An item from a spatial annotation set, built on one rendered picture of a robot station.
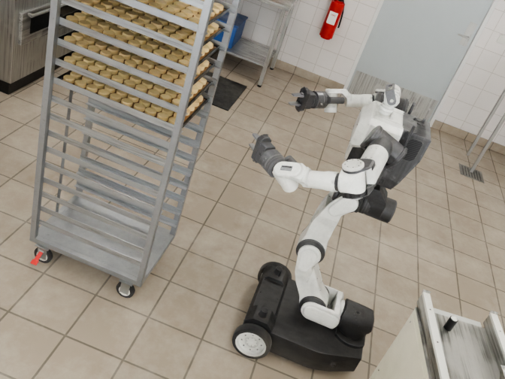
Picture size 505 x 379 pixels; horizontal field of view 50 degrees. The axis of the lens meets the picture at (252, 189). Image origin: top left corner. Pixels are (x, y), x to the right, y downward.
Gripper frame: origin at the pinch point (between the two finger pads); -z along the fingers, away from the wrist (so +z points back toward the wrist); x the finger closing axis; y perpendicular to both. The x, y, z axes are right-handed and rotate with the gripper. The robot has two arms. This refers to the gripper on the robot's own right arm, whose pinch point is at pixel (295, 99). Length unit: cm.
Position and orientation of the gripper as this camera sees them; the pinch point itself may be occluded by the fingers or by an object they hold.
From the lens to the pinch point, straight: 272.5
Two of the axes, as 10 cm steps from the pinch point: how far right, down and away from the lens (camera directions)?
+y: 4.8, 6.0, -6.4
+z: 8.3, -0.7, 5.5
